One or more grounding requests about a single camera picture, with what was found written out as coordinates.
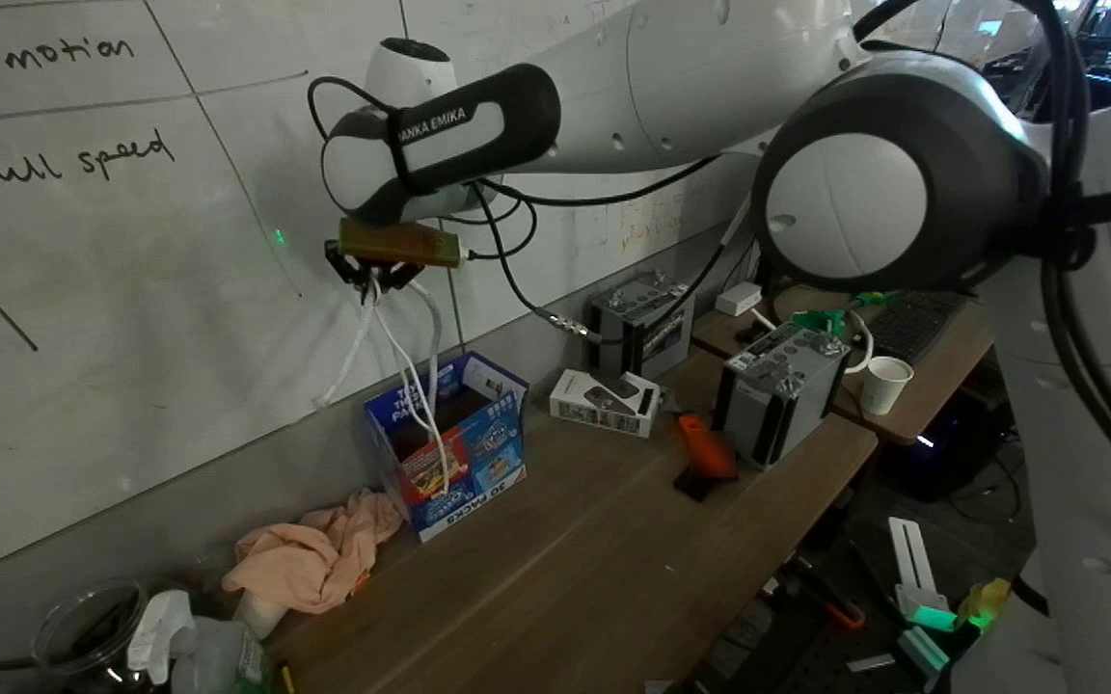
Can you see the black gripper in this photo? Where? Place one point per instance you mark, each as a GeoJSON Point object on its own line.
{"type": "Point", "coordinates": [428, 203]}

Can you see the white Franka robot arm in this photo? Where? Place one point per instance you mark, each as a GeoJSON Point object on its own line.
{"type": "Point", "coordinates": [685, 79]}

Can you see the blue printed cardboard box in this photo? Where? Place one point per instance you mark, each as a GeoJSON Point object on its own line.
{"type": "Point", "coordinates": [492, 448]}

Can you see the white phone box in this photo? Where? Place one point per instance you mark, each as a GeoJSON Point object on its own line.
{"type": "Point", "coordinates": [606, 410]}

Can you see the whiteboard panel black writing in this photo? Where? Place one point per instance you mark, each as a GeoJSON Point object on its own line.
{"type": "Point", "coordinates": [133, 320]}

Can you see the grey battery with printed label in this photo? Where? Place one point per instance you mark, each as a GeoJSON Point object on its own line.
{"type": "Point", "coordinates": [640, 332]}

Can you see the pink cloth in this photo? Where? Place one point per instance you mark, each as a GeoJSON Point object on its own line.
{"type": "Point", "coordinates": [300, 566]}

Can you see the white power adapter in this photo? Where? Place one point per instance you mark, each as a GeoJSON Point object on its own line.
{"type": "Point", "coordinates": [737, 299]}

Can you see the orange and black tool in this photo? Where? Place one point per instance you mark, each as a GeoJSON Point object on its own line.
{"type": "Point", "coordinates": [707, 445]}

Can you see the yellow pencil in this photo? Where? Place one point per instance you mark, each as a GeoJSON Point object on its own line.
{"type": "Point", "coordinates": [282, 682]}

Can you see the large plain grey battery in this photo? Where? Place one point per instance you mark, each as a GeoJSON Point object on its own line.
{"type": "Point", "coordinates": [772, 399]}

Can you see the green plastic object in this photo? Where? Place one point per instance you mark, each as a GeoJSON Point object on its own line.
{"type": "Point", "coordinates": [839, 315]}

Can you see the dark glass bowl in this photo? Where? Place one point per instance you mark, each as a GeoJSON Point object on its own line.
{"type": "Point", "coordinates": [69, 643]}

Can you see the white paper cup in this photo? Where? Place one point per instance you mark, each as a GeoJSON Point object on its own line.
{"type": "Point", "coordinates": [889, 388]}

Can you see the black stool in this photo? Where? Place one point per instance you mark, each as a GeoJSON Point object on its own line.
{"type": "Point", "coordinates": [955, 464]}

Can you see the white clip tool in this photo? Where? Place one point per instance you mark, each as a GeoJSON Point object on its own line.
{"type": "Point", "coordinates": [914, 561]}

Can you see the green block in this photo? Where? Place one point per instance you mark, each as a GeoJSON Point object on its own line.
{"type": "Point", "coordinates": [929, 649]}

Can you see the green and yellow object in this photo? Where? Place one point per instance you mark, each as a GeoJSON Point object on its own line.
{"type": "Point", "coordinates": [983, 602]}

